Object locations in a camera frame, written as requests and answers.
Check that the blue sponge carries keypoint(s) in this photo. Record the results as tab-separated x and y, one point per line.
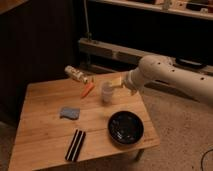
70	113

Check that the metal pole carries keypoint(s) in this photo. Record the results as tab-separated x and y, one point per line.
88	33

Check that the translucent plastic cup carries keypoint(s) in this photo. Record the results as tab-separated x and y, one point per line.
107	92

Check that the black ceramic bowl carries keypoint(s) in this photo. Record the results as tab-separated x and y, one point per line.
125	127

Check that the white plastic bottle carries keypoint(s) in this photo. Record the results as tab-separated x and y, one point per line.
76	74

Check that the black white striped block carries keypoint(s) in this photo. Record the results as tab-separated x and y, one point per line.
75	146

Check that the low wooden shelf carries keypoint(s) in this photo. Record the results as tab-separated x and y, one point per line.
111	51

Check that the orange carrot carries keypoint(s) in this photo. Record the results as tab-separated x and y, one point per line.
87	89

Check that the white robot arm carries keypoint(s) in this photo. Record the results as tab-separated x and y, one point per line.
157	67

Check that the black handle on shelf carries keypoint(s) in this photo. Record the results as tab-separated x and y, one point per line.
189	64

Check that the wooden table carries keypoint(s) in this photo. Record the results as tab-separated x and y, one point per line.
43	137

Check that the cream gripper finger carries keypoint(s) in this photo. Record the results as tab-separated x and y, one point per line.
116	83

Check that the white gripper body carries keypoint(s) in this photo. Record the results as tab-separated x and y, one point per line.
130	82

